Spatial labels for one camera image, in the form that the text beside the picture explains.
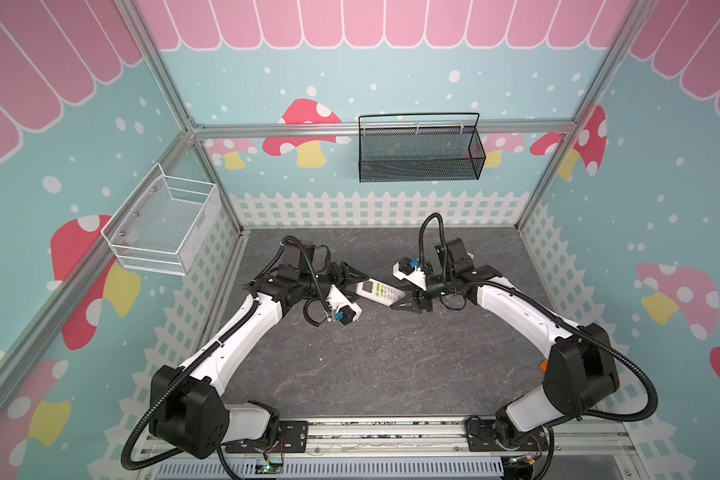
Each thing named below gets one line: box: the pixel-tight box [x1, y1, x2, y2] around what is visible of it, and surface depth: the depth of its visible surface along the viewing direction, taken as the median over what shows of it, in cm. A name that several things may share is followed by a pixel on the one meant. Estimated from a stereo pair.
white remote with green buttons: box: [356, 278, 406, 306], surface depth 77 cm
